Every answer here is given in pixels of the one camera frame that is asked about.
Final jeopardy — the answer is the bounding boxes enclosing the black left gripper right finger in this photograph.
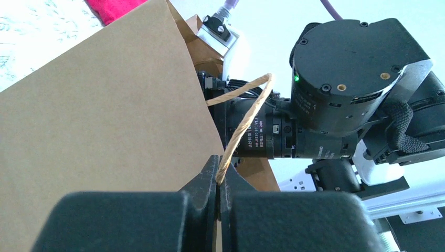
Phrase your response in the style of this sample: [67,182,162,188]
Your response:
[219,165,383,251]

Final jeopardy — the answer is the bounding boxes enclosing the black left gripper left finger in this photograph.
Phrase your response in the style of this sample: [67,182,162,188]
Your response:
[32,155,219,251]

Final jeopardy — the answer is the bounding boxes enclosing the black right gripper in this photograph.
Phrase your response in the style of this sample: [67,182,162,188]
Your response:
[198,71,296,159]

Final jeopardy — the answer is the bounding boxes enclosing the brown paper bag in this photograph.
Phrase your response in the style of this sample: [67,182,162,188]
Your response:
[0,0,281,252]

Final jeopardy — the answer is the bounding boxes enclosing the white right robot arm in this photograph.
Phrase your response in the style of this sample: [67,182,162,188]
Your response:
[234,18,444,200]

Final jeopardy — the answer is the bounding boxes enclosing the red cloth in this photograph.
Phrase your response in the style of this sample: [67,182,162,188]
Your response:
[86,0,146,26]

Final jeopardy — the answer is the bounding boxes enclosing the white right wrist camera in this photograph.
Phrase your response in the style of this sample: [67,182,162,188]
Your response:
[197,15,243,81]

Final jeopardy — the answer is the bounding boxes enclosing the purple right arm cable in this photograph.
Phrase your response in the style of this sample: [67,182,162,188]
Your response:
[320,0,343,21]

